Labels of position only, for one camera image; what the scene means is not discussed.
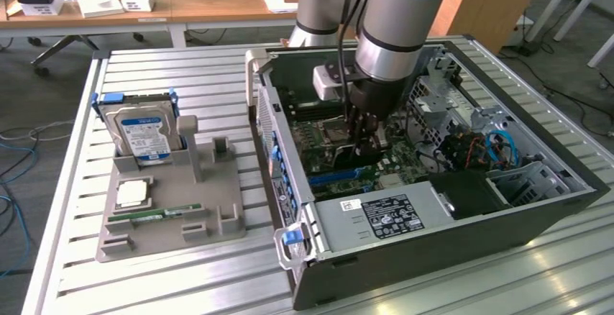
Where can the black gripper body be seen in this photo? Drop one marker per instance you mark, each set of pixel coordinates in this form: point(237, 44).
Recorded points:
point(379, 95)

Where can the black Nvidia graphics card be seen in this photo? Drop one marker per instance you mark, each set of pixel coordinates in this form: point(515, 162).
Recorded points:
point(344, 158)

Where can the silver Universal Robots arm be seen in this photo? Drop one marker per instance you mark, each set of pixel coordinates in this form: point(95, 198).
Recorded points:
point(398, 23)

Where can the CPU socket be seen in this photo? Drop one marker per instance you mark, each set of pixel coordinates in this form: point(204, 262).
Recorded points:
point(332, 131)

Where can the green Dell motherboard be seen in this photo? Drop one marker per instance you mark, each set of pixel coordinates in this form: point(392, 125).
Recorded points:
point(398, 164)

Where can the perforated silver disk bay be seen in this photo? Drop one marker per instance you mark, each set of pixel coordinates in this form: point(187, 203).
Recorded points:
point(431, 113)

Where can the silver chipset heatsink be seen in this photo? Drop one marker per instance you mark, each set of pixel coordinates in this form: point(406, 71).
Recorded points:
point(391, 181)

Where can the blue expansion slot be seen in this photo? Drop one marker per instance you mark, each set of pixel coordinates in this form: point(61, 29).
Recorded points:
point(331, 178)

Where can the grey power supply unit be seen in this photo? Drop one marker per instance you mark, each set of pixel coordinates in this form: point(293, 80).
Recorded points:
point(344, 228)

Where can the wooden cabinet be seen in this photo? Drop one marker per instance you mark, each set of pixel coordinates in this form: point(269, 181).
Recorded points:
point(479, 5)

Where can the blue case latch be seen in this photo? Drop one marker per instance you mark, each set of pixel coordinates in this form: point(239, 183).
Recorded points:
point(289, 238)

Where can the silver angled disk bay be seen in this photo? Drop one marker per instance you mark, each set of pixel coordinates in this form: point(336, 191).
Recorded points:
point(527, 185)

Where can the black open PC case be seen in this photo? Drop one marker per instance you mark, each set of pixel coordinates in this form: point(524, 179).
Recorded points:
point(431, 264)

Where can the wooden desk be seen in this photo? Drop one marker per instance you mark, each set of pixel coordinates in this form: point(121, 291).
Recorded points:
point(72, 22)
point(229, 9)

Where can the grey parts rack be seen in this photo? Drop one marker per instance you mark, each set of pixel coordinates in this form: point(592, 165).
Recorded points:
point(167, 192)

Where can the hard disk with blue label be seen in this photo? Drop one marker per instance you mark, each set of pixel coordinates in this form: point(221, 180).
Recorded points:
point(144, 135)

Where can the green RAM stick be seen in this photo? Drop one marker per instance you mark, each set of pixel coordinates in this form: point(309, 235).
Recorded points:
point(153, 213)

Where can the silver CPU chip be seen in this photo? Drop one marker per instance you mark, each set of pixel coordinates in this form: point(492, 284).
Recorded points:
point(131, 192)

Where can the blue disk caddy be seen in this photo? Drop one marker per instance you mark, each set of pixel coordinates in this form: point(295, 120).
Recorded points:
point(112, 98)

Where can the white box with printed label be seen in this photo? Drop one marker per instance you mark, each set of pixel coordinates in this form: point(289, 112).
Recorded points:
point(136, 2)

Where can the flat white box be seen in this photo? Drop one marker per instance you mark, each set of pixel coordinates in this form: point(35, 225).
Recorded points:
point(100, 5)

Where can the white box with black device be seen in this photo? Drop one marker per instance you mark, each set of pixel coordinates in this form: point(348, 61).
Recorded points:
point(43, 5)

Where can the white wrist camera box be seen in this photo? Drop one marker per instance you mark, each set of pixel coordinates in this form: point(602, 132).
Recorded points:
point(328, 85)

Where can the white desk frame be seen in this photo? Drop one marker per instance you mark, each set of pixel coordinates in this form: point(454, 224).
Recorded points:
point(566, 5)

